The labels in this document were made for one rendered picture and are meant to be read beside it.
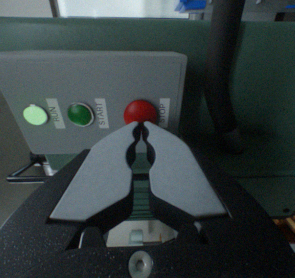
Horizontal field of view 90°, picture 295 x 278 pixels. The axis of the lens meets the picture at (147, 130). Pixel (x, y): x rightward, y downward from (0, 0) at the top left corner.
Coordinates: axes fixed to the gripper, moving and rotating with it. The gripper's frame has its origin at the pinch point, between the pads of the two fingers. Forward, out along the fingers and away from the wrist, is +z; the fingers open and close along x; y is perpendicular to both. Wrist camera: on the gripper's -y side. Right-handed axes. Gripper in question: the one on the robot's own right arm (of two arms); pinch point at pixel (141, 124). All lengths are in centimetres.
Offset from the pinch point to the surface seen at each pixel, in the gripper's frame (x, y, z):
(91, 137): -5.1, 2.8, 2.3
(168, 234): 50, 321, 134
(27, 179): -16.7, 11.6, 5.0
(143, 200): 0.4, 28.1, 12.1
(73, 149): -7.3, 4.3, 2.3
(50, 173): -118, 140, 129
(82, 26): -6.0, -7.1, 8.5
